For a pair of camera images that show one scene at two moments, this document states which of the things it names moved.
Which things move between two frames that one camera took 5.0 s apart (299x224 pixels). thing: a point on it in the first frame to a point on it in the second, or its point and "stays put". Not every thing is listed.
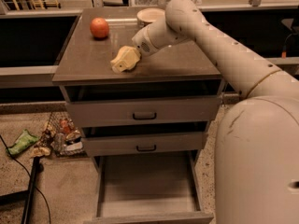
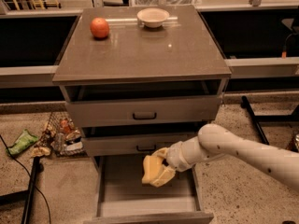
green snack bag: [23, 142] stays put
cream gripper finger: [129, 53] to [162, 152]
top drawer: [141, 111] stays put
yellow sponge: [125, 59] to [153, 166]
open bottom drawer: [149, 188] stays put
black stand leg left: [23, 195] stays put
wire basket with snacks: [61, 138] stays put
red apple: [99, 28] stays put
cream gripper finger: [121, 66] to [165, 175]
